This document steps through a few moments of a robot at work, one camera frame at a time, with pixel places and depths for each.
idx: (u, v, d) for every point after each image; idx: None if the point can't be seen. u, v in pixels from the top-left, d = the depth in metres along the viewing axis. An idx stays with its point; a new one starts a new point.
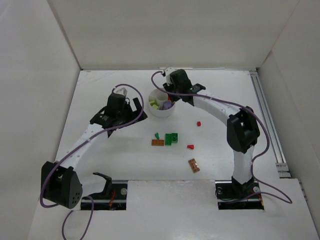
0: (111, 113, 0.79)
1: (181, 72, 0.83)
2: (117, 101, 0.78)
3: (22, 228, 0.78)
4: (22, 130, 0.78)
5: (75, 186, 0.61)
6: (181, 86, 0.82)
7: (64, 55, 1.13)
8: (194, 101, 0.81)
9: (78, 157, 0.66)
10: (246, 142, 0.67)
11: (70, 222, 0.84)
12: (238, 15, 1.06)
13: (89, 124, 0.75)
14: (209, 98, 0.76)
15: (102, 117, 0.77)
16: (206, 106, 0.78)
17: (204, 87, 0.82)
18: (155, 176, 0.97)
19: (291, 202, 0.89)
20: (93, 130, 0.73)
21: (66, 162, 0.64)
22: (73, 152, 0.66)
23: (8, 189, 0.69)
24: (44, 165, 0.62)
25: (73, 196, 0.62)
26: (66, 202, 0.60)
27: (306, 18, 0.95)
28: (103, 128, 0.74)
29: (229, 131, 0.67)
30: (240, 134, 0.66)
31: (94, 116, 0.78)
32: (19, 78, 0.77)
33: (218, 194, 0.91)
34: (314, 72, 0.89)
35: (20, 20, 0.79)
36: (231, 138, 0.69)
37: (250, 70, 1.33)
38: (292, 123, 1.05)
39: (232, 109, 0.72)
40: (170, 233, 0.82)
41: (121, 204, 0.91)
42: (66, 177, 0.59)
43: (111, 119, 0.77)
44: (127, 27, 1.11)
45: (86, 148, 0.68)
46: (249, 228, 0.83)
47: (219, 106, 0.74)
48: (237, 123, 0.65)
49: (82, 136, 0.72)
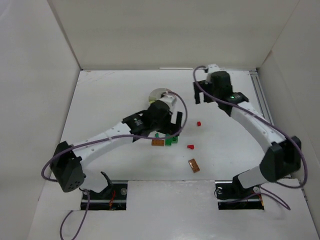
0: (146, 121, 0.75)
1: (225, 75, 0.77)
2: (157, 110, 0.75)
3: (22, 228, 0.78)
4: (22, 130, 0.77)
5: (76, 176, 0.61)
6: (222, 90, 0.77)
7: (64, 55, 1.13)
8: (232, 112, 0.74)
9: (92, 151, 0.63)
10: (282, 174, 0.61)
11: (69, 222, 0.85)
12: (239, 15, 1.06)
13: (120, 123, 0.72)
14: (252, 115, 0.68)
15: (136, 121, 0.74)
16: (244, 121, 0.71)
17: (247, 99, 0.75)
18: (155, 176, 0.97)
19: (290, 209, 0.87)
20: (119, 130, 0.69)
21: (79, 150, 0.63)
22: (89, 144, 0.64)
23: (8, 189, 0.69)
24: (61, 142, 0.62)
25: (71, 183, 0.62)
26: (63, 185, 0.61)
27: (306, 18, 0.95)
28: (131, 133, 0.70)
29: (265, 157, 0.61)
30: (278, 164, 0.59)
31: (129, 117, 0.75)
32: (19, 78, 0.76)
33: (218, 194, 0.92)
34: (314, 72, 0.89)
35: (20, 20, 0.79)
36: (264, 163, 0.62)
37: (250, 70, 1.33)
38: (292, 123, 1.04)
39: (277, 135, 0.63)
40: (170, 233, 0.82)
41: (121, 204, 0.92)
42: (71, 166, 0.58)
43: (143, 127, 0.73)
44: (127, 27, 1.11)
45: (103, 145, 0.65)
46: (249, 228, 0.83)
47: (260, 127, 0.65)
48: (279, 153, 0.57)
49: (107, 131, 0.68)
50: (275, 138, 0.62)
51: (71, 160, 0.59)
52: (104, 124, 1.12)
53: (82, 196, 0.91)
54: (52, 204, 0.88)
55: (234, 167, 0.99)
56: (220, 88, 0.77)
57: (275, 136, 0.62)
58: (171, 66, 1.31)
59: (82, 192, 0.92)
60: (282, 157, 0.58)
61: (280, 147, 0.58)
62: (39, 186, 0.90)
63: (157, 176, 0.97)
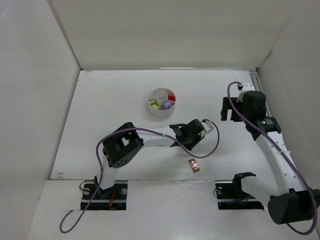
0: (186, 132, 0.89)
1: (259, 97, 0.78)
2: (197, 125, 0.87)
3: (23, 229, 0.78)
4: (22, 130, 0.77)
5: (131, 155, 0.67)
6: (253, 111, 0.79)
7: (64, 55, 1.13)
8: (257, 138, 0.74)
9: (149, 138, 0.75)
10: (290, 220, 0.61)
11: (69, 221, 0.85)
12: (238, 15, 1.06)
13: (168, 127, 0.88)
14: (279, 151, 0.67)
15: (178, 129, 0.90)
16: (267, 153, 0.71)
17: (279, 130, 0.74)
18: (154, 176, 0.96)
19: None
20: (168, 131, 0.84)
21: (141, 134, 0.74)
22: (148, 132, 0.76)
23: (8, 190, 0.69)
24: (127, 122, 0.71)
25: (121, 161, 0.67)
26: (114, 159, 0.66)
27: (306, 18, 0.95)
28: (175, 137, 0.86)
29: (278, 198, 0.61)
30: (289, 210, 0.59)
31: (174, 124, 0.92)
32: (19, 79, 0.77)
33: (218, 194, 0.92)
34: (314, 72, 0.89)
35: (20, 21, 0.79)
36: (275, 203, 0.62)
37: (250, 70, 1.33)
38: (292, 123, 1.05)
39: (298, 183, 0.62)
40: (170, 233, 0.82)
41: (121, 204, 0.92)
42: (135, 143, 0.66)
43: (182, 136, 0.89)
44: (127, 27, 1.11)
45: (157, 137, 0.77)
46: (248, 228, 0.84)
47: (284, 167, 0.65)
48: (293, 200, 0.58)
49: (161, 128, 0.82)
50: (295, 184, 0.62)
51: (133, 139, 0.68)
52: (104, 124, 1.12)
53: (82, 196, 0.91)
54: (51, 204, 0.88)
55: (234, 167, 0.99)
56: (252, 108, 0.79)
57: (295, 182, 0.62)
58: (171, 66, 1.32)
59: (82, 192, 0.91)
60: (295, 205, 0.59)
61: (297, 196, 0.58)
62: (40, 186, 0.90)
63: (157, 176, 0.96)
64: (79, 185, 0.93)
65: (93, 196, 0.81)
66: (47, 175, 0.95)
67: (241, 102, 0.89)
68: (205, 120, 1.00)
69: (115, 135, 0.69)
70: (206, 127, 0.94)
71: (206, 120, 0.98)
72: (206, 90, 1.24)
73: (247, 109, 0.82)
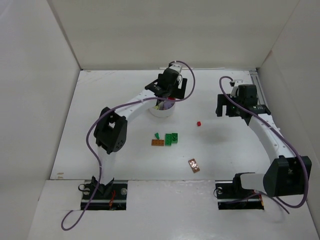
0: (164, 84, 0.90)
1: (252, 87, 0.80)
2: (170, 75, 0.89)
3: (22, 229, 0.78)
4: (22, 131, 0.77)
5: (123, 134, 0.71)
6: (246, 100, 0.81)
7: (64, 55, 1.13)
8: (250, 121, 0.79)
9: (131, 111, 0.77)
10: (283, 191, 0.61)
11: (70, 220, 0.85)
12: (238, 16, 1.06)
13: (144, 89, 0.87)
14: (268, 126, 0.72)
15: (155, 87, 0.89)
16: (259, 131, 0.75)
17: (269, 112, 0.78)
18: (154, 176, 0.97)
19: (289, 212, 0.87)
20: (146, 95, 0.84)
21: (120, 112, 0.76)
22: (127, 106, 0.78)
23: (8, 190, 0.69)
24: (105, 108, 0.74)
25: (118, 142, 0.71)
26: (113, 145, 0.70)
27: (306, 18, 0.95)
28: (155, 96, 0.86)
29: (270, 168, 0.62)
30: (281, 179, 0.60)
31: (149, 84, 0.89)
32: (19, 79, 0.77)
33: (218, 194, 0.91)
34: (314, 73, 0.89)
35: (20, 21, 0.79)
36: (268, 174, 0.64)
37: (251, 70, 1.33)
38: (292, 122, 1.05)
39: (287, 151, 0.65)
40: (170, 233, 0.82)
41: (121, 204, 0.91)
42: (120, 122, 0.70)
43: (163, 90, 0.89)
44: (127, 27, 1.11)
45: (138, 106, 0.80)
46: (248, 229, 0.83)
47: (273, 139, 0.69)
48: (285, 169, 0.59)
49: (137, 96, 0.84)
50: (285, 152, 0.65)
51: (118, 120, 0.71)
52: None
53: (82, 196, 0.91)
54: (51, 204, 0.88)
55: (234, 167, 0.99)
56: (245, 98, 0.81)
57: (285, 151, 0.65)
58: None
59: (82, 192, 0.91)
60: (287, 174, 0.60)
61: (287, 163, 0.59)
62: (40, 186, 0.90)
63: (156, 176, 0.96)
64: (79, 185, 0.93)
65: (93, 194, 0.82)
66: (46, 175, 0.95)
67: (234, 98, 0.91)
68: (171, 63, 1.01)
69: (102, 123, 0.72)
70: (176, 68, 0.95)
71: (172, 61, 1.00)
72: (206, 90, 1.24)
73: (240, 100, 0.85)
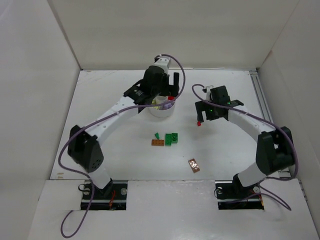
0: (146, 88, 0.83)
1: (221, 87, 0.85)
2: (152, 76, 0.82)
3: (22, 229, 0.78)
4: (22, 131, 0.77)
5: (96, 155, 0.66)
6: (219, 101, 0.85)
7: (64, 55, 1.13)
8: (229, 116, 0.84)
9: (104, 127, 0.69)
10: (277, 165, 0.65)
11: (70, 221, 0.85)
12: (238, 16, 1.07)
13: (122, 97, 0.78)
14: (245, 113, 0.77)
15: (136, 91, 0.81)
16: (239, 121, 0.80)
17: (242, 103, 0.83)
18: (154, 176, 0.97)
19: (291, 209, 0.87)
20: (124, 104, 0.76)
21: (92, 130, 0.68)
22: (100, 123, 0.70)
23: (8, 190, 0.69)
24: (75, 127, 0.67)
25: (93, 163, 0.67)
26: (87, 167, 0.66)
27: (306, 18, 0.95)
28: (134, 104, 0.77)
29: (259, 148, 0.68)
30: (270, 153, 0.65)
31: (129, 89, 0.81)
32: (19, 79, 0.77)
33: (218, 194, 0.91)
34: (314, 73, 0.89)
35: (20, 22, 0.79)
36: (259, 154, 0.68)
37: (251, 70, 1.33)
38: (292, 122, 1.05)
39: (267, 127, 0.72)
40: (170, 233, 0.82)
41: (121, 204, 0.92)
42: (90, 144, 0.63)
43: (144, 95, 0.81)
44: (127, 27, 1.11)
45: (113, 120, 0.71)
46: (248, 229, 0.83)
47: (253, 121, 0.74)
48: (269, 141, 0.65)
49: (113, 107, 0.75)
50: (265, 128, 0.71)
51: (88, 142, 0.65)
52: None
53: (82, 196, 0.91)
54: (51, 204, 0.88)
55: (234, 167, 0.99)
56: (217, 99, 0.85)
57: (265, 127, 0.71)
58: (171, 66, 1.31)
59: (82, 192, 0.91)
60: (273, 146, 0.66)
61: (270, 136, 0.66)
62: (40, 186, 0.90)
63: (156, 176, 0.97)
64: (79, 185, 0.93)
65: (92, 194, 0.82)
66: (46, 175, 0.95)
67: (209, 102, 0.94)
68: (157, 56, 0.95)
69: (74, 144, 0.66)
70: (162, 62, 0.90)
71: (157, 56, 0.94)
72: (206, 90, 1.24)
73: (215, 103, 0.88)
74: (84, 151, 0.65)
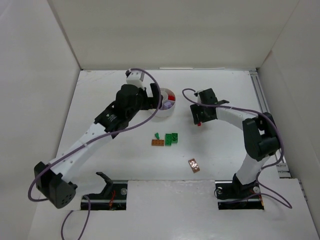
0: (119, 111, 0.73)
1: (209, 90, 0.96)
2: (124, 99, 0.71)
3: (22, 229, 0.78)
4: (22, 131, 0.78)
5: (63, 192, 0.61)
6: (208, 101, 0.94)
7: (65, 55, 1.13)
8: (217, 114, 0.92)
9: (71, 163, 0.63)
10: (265, 149, 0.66)
11: (70, 222, 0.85)
12: (238, 15, 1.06)
13: (92, 124, 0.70)
14: (229, 108, 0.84)
15: (108, 116, 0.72)
16: (226, 116, 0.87)
17: (228, 102, 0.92)
18: (154, 176, 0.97)
19: (291, 206, 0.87)
20: (93, 132, 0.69)
21: (58, 166, 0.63)
22: (66, 157, 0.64)
23: (8, 190, 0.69)
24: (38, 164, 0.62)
25: (63, 198, 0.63)
26: (57, 203, 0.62)
27: (306, 18, 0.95)
28: (106, 132, 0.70)
29: (246, 135, 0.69)
30: (255, 135, 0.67)
31: (100, 114, 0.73)
32: (19, 79, 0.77)
33: (218, 194, 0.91)
34: (314, 73, 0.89)
35: (20, 22, 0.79)
36: (247, 142, 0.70)
37: (251, 70, 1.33)
38: (292, 122, 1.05)
39: (250, 115, 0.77)
40: (170, 233, 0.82)
41: (121, 204, 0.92)
42: (55, 183, 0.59)
43: (118, 120, 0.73)
44: (127, 27, 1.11)
45: (81, 153, 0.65)
46: (248, 229, 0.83)
47: (237, 112, 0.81)
48: (252, 125, 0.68)
49: (82, 137, 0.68)
50: (248, 116, 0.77)
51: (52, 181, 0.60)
52: None
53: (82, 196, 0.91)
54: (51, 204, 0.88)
55: (233, 167, 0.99)
56: (206, 100, 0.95)
57: (248, 115, 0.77)
58: (171, 66, 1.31)
59: None
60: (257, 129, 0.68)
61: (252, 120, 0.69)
62: None
63: (156, 176, 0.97)
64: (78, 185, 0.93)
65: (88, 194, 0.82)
66: None
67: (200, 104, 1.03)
68: (128, 70, 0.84)
69: (39, 182, 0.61)
70: (135, 77, 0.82)
71: (128, 71, 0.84)
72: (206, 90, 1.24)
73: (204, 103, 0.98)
74: (50, 190, 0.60)
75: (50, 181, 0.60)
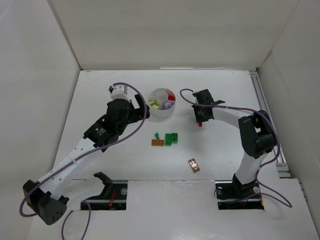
0: (109, 125, 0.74)
1: (205, 91, 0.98)
2: (115, 113, 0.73)
3: (22, 229, 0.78)
4: (22, 131, 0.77)
5: (53, 211, 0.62)
6: (204, 102, 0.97)
7: (65, 55, 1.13)
8: (213, 114, 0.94)
9: (60, 181, 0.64)
10: (262, 146, 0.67)
11: (70, 222, 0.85)
12: (238, 15, 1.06)
13: (82, 139, 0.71)
14: (226, 107, 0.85)
15: (98, 130, 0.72)
16: (222, 115, 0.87)
17: (223, 102, 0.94)
18: (154, 176, 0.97)
19: (291, 205, 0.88)
20: (82, 148, 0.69)
21: (47, 184, 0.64)
22: (55, 175, 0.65)
23: (8, 191, 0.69)
24: (27, 182, 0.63)
25: (53, 216, 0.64)
26: (47, 221, 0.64)
27: (306, 18, 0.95)
28: (95, 147, 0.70)
29: (242, 133, 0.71)
30: (251, 133, 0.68)
31: (90, 127, 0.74)
32: (19, 79, 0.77)
33: (218, 194, 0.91)
34: (314, 72, 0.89)
35: (20, 22, 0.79)
36: (243, 140, 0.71)
37: (251, 70, 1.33)
38: (292, 122, 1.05)
39: (245, 113, 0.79)
40: (170, 233, 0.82)
41: (121, 204, 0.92)
42: (44, 204, 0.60)
43: (107, 134, 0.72)
44: (127, 27, 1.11)
45: (70, 169, 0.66)
46: (248, 229, 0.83)
47: (233, 111, 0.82)
48: (248, 123, 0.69)
49: (70, 153, 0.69)
50: (244, 114, 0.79)
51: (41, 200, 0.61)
52: None
53: None
54: None
55: (233, 167, 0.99)
56: (202, 101, 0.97)
57: (244, 113, 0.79)
58: (171, 66, 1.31)
59: None
60: (253, 128, 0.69)
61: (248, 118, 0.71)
62: None
63: (156, 176, 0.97)
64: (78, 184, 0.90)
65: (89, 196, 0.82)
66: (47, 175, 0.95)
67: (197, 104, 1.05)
68: (110, 87, 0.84)
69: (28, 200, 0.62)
70: (118, 91, 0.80)
71: (110, 86, 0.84)
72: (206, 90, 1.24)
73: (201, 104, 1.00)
74: (39, 209, 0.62)
75: (39, 201, 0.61)
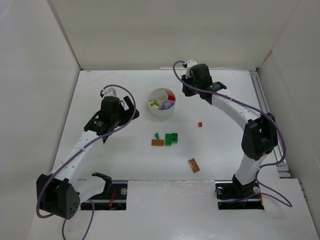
0: (105, 118, 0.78)
1: (203, 67, 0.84)
2: (110, 105, 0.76)
3: (22, 229, 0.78)
4: (22, 131, 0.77)
5: (71, 198, 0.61)
6: (201, 81, 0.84)
7: (65, 55, 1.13)
8: (212, 100, 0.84)
9: (73, 168, 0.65)
10: (263, 151, 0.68)
11: (70, 222, 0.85)
12: (238, 15, 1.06)
13: (84, 132, 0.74)
14: (229, 99, 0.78)
15: (96, 123, 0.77)
16: (223, 106, 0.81)
17: (225, 87, 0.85)
18: (154, 177, 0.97)
19: (291, 205, 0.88)
20: (87, 139, 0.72)
21: (61, 173, 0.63)
22: (67, 164, 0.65)
23: (8, 190, 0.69)
24: (40, 177, 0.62)
25: (71, 206, 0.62)
26: (64, 212, 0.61)
27: (306, 18, 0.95)
28: (98, 136, 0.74)
29: (246, 135, 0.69)
30: (256, 140, 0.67)
31: (89, 122, 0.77)
32: (19, 79, 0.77)
33: (218, 194, 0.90)
34: (314, 72, 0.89)
35: (20, 22, 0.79)
36: (245, 141, 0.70)
37: (251, 70, 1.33)
38: (292, 122, 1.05)
39: (252, 114, 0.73)
40: (170, 233, 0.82)
41: (121, 204, 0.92)
42: (62, 189, 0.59)
43: (106, 125, 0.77)
44: (127, 27, 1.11)
45: (81, 157, 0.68)
46: (248, 229, 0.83)
47: (238, 108, 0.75)
48: (255, 129, 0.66)
49: (77, 144, 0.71)
50: (251, 115, 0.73)
51: (59, 186, 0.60)
52: None
53: None
54: None
55: (234, 167, 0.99)
56: (199, 80, 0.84)
57: (251, 114, 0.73)
58: (171, 66, 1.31)
59: None
60: (258, 134, 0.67)
61: (256, 124, 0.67)
62: None
63: (156, 176, 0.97)
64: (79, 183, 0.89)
65: (91, 195, 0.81)
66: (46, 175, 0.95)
67: (189, 78, 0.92)
68: (101, 92, 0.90)
69: (43, 198, 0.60)
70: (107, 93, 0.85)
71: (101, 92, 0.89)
72: None
73: (195, 81, 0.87)
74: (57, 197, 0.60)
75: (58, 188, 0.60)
